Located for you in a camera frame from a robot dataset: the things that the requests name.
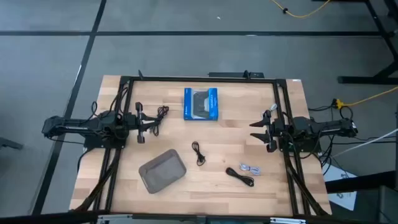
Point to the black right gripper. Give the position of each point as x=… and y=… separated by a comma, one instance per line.
x=270, y=132

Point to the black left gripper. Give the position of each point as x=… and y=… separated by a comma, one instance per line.
x=140, y=123

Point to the grey translucent plastic bin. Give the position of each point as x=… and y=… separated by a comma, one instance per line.
x=161, y=171

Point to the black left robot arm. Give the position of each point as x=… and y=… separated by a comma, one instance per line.
x=77, y=126

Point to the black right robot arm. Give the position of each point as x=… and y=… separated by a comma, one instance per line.
x=311, y=126

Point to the blue game controller box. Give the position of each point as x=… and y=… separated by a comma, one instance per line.
x=188, y=105

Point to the white printed paper sheet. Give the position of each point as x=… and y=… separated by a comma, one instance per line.
x=345, y=199

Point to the black floor beam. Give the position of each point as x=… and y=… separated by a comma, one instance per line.
x=357, y=183

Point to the black table stand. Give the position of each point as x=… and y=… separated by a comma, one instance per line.
x=367, y=80

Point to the grey floor stand leg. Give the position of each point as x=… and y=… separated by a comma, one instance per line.
x=9, y=143

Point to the black mounting bracket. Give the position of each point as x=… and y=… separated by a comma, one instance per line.
x=230, y=74

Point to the black aluminium table frame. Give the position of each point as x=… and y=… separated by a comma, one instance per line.
x=202, y=79

